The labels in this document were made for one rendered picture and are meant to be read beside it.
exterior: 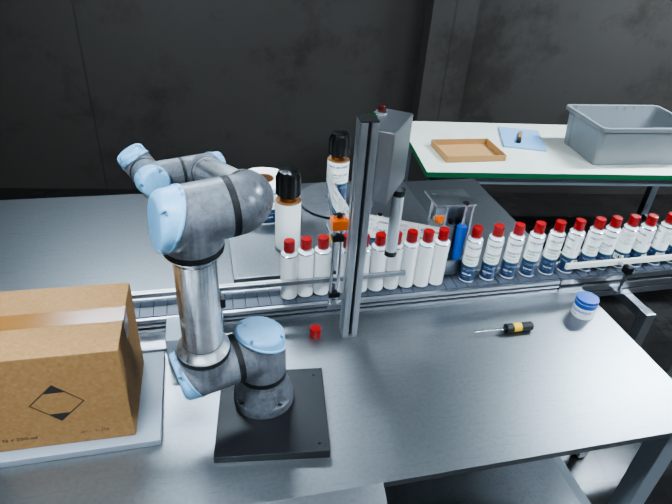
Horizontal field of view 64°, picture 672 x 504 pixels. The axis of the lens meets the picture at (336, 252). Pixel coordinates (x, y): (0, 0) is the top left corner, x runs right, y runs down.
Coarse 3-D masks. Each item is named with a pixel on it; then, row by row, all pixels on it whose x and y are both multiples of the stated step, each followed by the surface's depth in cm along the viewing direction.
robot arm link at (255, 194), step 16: (192, 160) 132; (208, 160) 126; (224, 160) 135; (192, 176) 131; (208, 176) 119; (240, 176) 99; (256, 176) 102; (240, 192) 97; (256, 192) 99; (272, 192) 105; (256, 208) 98; (256, 224) 100
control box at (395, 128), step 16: (400, 112) 141; (384, 128) 130; (400, 128) 132; (384, 144) 130; (400, 144) 136; (384, 160) 132; (400, 160) 140; (384, 176) 134; (400, 176) 145; (384, 192) 136
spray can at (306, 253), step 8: (304, 240) 159; (304, 248) 160; (312, 248) 163; (304, 256) 161; (312, 256) 162; (304, 264) 162; (312, 264) 164; (304, 272) 164; (312, 272) 165; (304, 288) 167; (312, 288) 169; (304, 296) 169
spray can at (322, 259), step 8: (320, 240) 160; (328, 240) 161; (320, 248) 162; (328, 248) 163; (320, 256) 162; (328, 256) 163; (320, 264) 164; (328, 264) 165; (320, 272) 165; (328, 272) 167; (320, 288) 169; (328, 288) 171
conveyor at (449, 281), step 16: (496, 272) 188; (400, 288) 177; (416, 288) 177; (432, 288) 178; (448, 288) 178; (144, 304) 162; (160, 304) 162; (176, 304) 163; (240, 304) 165; (256, 304) 165; (272, 304) 166
